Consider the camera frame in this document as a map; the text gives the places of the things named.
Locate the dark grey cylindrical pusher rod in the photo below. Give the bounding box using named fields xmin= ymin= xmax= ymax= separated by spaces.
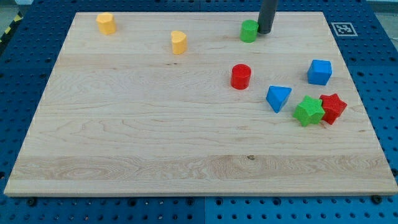
xmin=257 ymin=0 xmax=279 ymax=34

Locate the green cylinder block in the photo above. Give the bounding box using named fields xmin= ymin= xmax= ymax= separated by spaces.
xmin=239 ymin=20 xmax=259 ymax=43

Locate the red cylinder block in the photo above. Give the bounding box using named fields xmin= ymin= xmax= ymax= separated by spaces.
xmin=231 ymin=64 xmax=251 ymax=90

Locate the white fiducial marker tag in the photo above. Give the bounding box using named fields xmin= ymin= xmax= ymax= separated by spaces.
xmin=331 ymin=22 xmax=358 ymax=37

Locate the blue cube block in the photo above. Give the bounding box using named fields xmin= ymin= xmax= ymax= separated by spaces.
xmin=307 ymin=59 xmax=333 ymax=85

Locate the blue triangle block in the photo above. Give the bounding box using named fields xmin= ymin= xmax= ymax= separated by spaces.
xmin=266 ymin=85 xmax=292 ymax=113

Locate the yellow heart block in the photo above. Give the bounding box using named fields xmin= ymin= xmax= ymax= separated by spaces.
xmin=170 ymin=30 xmax=188 ymax=55

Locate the green star block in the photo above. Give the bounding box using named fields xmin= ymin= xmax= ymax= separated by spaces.
xmin=293 ymin=95 xmax=325 ymax=126

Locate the red star block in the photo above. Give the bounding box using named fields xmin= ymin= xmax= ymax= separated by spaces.
xmin=320 ymin=93 xmax=347 ymax=125

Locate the light wooden board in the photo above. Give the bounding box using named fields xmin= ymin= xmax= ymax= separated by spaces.
xmin=4 ymin=12 xmax=397 ymax=197

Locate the yellow hexagon block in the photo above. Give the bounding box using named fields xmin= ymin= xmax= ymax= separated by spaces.
xmin=96 ymin=12 xmax=116 ymax=35

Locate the yellow black hazard tape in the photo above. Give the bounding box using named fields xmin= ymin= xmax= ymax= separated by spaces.
xmin=1 ymin=11 xmax=24 ymax=45

